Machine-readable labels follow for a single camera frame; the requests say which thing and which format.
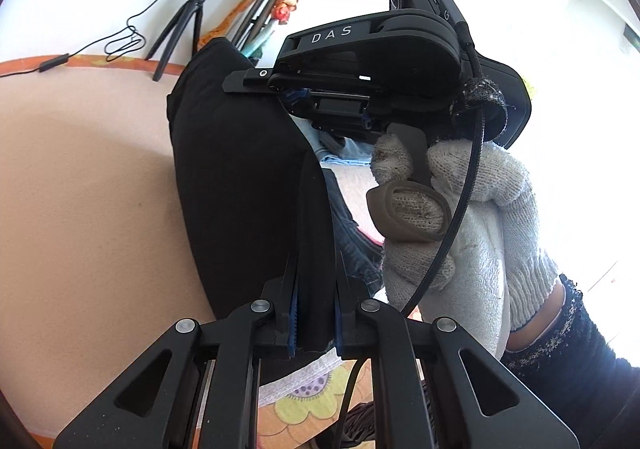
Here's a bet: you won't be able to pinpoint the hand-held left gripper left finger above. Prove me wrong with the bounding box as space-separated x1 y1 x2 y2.
52 249 302 449

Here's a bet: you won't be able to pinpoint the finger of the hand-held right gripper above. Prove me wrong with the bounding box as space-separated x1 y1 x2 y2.
280 90 430 136
222 68 382 96

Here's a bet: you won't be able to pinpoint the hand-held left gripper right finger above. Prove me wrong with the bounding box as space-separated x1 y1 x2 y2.
334 249 584 449

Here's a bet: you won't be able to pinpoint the black pants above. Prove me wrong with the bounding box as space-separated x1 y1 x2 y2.
166 37 337 358

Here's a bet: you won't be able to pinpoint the stack of clothes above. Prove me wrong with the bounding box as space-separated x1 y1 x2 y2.
314 130 387 291

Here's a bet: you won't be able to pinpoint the person's right forearm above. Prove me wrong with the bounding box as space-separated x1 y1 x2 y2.
500 273 640 449

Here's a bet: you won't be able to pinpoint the person's right hand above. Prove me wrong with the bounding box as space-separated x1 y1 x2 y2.
367 131 560 361

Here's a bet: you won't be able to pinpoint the orange cloth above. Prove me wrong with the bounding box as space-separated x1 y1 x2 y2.
192 0 273 54

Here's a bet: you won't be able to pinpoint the small black tripod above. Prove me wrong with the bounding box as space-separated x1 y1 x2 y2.
145 0 222 82

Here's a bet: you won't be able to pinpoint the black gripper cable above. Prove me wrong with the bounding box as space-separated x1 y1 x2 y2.
400 0 489 321

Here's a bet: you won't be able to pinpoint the black ring light cable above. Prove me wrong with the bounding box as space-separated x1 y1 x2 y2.
0 0 242 78

